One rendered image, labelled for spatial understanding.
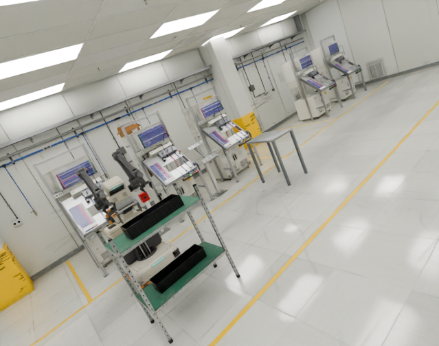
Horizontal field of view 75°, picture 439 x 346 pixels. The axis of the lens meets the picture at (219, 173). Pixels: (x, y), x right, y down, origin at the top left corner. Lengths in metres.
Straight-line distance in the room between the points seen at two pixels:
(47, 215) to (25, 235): 0.48
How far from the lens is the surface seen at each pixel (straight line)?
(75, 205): 4.90
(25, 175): 6.43
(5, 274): 6.10
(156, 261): 3.68
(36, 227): 6.50
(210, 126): 6.03
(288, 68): 8.52
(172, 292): 2.79
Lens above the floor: 1.79
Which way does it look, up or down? 15 degrees down
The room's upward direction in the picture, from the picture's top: 24 degrees counter-clockwise
